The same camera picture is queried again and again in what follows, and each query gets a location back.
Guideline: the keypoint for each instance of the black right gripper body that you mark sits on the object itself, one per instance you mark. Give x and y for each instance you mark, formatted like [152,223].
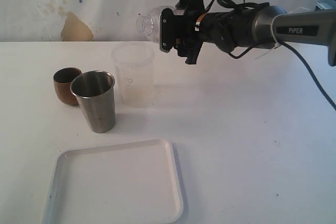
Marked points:
[185,37]

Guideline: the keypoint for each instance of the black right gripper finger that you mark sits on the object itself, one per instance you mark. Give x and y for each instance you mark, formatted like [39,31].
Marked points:
[190,50]
[190,7]

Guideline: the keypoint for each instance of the clear dome shaker lid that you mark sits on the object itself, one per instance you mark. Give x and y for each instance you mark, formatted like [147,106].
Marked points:
[149,24]

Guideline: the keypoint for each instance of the stainless steel tumbler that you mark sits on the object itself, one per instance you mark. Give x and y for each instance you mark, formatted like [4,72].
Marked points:
[94,91]

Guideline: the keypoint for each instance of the brown wooden cup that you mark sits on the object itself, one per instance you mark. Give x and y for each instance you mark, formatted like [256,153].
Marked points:
[62,81]

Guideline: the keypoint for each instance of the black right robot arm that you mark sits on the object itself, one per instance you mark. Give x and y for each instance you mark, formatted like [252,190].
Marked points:
[229,25]

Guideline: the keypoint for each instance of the translucent white plastic container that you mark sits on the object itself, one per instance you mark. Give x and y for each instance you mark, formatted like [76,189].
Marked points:
[133,63]

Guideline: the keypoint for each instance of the white square plastic tray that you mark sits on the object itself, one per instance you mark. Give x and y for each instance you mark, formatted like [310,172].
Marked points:
[123,183]

